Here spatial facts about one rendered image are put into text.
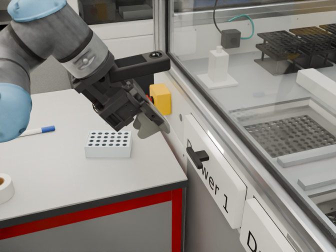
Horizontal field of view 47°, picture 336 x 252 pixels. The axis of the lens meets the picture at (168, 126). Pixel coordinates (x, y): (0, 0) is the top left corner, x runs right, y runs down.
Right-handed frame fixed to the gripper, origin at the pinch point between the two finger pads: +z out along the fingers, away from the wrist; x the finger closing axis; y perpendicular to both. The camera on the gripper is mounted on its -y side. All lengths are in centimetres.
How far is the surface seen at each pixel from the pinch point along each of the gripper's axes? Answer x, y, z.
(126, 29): -80, -4, 11
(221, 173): 7.4, -2.2, 12.4
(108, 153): -25.3, 20.3, 12.9
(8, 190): -16.4, 40.7, -3.0
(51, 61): -294, 73, 71
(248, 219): 19.1, -1.4, 13.6
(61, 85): -239, 69, 73
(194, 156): 0.5, 0.3, 10.4
